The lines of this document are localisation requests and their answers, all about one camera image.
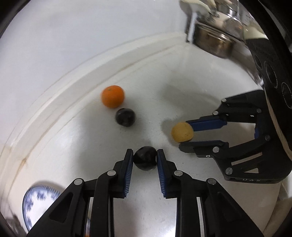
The steel pot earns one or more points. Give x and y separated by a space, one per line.
213 41

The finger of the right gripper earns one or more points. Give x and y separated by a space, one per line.
210 122
203 149

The black device with round holes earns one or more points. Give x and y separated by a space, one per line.
277 83

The dark plum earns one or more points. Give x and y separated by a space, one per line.
125 117
145 158

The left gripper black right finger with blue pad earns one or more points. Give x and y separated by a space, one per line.
204 208

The dark plum on counter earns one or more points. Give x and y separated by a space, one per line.
125 117

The yellow round fruit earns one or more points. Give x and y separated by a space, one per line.
182 132

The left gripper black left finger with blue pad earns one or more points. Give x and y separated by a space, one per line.
84 201

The blue white patterned plate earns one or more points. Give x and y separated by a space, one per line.
35 203

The orange fruit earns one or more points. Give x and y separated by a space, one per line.
113 96

